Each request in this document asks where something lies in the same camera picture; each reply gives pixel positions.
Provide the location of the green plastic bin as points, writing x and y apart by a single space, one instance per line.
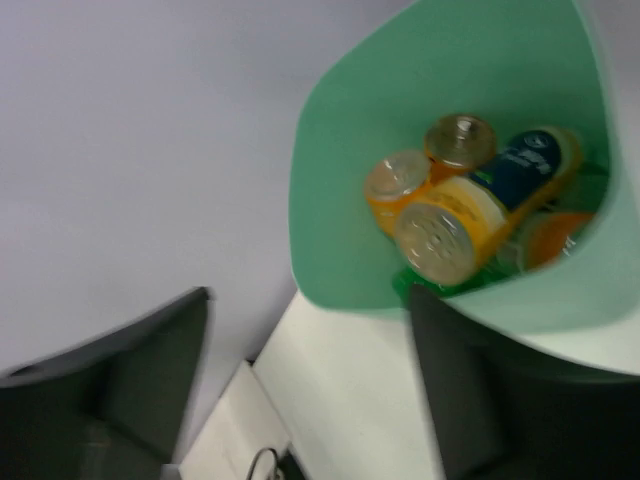
517 64

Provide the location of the tall orange label bottle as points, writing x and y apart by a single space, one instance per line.
548 235

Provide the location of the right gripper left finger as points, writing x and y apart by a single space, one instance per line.
111 408

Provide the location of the small orange juice bottle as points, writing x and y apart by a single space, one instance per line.
393 182

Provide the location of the blue label yellow bottle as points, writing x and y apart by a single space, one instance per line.
450 232

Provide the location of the short orange bottle yellow cap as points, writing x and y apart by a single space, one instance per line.
458 143

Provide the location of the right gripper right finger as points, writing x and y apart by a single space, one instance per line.
504 410

